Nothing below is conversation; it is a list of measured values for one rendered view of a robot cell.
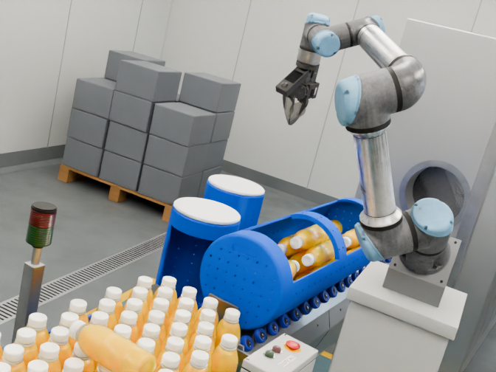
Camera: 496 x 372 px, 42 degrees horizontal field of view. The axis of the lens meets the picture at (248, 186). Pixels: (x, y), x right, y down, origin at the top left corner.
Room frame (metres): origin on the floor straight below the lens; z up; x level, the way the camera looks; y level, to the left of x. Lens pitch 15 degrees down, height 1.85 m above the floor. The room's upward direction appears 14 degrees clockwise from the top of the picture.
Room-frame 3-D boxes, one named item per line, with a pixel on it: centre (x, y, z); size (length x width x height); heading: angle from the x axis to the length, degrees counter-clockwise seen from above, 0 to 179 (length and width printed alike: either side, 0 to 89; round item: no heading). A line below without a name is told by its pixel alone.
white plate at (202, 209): (2.54, 0.14, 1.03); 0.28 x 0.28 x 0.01
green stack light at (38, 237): (1.54, 0.48, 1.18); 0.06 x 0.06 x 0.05
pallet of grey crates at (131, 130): (5.74, 0.97, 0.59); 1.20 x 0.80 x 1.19; 70
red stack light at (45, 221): (1.54, 0.48, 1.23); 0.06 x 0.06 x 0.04
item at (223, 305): (1.71, -0.02, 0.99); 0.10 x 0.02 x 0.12; 62
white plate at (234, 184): (3.03, 0.05, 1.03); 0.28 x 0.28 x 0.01
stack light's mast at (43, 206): (1.54, 0.48, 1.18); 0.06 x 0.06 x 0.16
